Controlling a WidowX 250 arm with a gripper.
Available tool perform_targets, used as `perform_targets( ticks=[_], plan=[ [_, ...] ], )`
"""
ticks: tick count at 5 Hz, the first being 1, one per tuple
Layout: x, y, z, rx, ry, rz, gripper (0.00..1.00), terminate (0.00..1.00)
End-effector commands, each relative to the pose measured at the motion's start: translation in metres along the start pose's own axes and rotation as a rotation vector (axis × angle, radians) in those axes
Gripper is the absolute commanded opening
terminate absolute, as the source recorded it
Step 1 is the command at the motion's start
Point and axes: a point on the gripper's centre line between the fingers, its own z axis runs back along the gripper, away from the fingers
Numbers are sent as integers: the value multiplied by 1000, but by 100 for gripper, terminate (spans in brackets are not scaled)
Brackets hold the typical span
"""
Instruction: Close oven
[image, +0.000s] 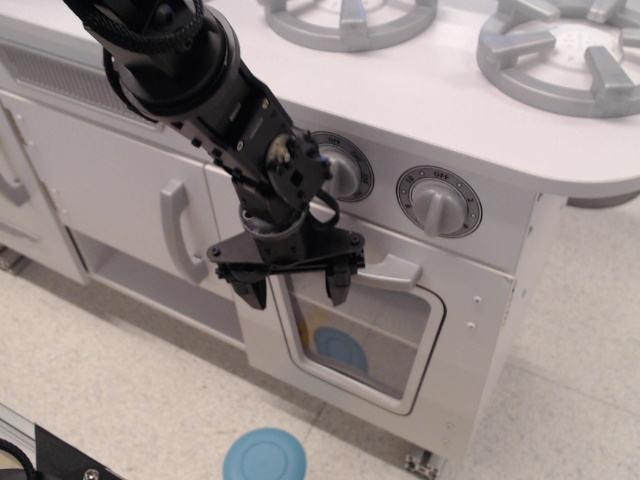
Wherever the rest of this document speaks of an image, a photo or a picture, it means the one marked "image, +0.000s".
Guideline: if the grey right oven knob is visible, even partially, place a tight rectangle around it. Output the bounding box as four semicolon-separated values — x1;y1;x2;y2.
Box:
396;165;483;238

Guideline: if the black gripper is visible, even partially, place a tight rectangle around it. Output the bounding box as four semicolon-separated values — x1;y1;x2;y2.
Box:
207;219;365;310

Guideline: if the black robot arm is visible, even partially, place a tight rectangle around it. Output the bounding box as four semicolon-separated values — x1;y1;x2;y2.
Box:
69;1;365;309

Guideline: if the white toy kitchen body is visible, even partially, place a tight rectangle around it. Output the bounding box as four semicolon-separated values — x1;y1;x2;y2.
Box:
0;0;640;464

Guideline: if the grey cabinet door handle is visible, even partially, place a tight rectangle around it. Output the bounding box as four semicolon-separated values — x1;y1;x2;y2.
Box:
159;179;208;285

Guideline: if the white toy oven door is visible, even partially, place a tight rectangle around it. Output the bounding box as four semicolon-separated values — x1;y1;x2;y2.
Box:
234;214;515;457

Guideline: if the grey middle stove burner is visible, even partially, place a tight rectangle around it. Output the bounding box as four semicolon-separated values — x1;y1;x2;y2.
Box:
260;1;438;52

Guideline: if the grey left door handle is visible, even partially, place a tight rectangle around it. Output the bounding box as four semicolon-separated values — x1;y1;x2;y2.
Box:
1;144;32;207

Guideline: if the white cabinet door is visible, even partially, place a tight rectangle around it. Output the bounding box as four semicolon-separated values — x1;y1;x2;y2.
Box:
1;93;231;297

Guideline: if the grey left oven knob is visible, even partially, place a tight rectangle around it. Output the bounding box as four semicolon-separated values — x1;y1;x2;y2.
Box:
312;131;374;202

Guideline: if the grey oven knob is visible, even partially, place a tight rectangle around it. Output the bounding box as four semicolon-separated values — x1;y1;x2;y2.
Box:
396;165;483;238
312;131;374;202

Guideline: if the blue plastic plate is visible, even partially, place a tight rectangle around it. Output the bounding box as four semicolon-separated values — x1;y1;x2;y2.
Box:
222;428;307;480

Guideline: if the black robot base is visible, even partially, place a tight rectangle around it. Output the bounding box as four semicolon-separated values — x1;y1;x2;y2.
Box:
1;404;122;480

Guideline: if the grey stove burner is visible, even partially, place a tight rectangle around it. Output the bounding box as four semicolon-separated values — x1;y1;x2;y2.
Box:
260;1;438;52
476;1;639;118

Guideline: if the grey oven door handle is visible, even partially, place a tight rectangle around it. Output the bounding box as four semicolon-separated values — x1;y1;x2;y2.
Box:
353;254;422;292

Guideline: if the grey right stove burner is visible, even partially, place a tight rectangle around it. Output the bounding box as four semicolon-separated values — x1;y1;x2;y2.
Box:
476;1;639;118

